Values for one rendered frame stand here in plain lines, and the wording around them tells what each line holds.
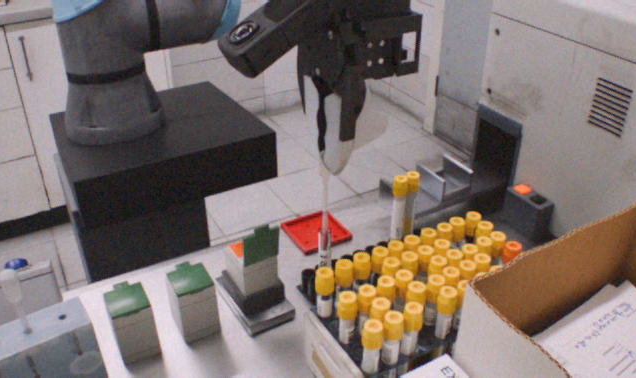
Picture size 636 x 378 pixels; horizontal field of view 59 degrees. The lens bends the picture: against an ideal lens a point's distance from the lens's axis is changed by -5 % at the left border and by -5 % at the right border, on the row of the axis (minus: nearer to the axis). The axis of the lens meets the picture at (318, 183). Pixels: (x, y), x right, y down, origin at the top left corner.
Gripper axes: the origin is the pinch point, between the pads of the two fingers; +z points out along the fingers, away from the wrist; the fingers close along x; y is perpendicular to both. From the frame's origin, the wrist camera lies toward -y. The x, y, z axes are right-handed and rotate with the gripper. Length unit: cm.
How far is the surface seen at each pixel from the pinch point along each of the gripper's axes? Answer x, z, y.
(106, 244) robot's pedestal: 34.2, 25.5, -17.5
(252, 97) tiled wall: 228, 95, 91
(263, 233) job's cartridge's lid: 1.4, 6.8, -6.1
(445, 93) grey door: 154, 80, 159
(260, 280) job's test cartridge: 2.3, 13.2, -6.4
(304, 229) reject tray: 13.7, 17.9, 5.1
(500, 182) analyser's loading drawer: 5.1, 14.1, 30.8
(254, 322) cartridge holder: 0.4, 16.7, -8.2
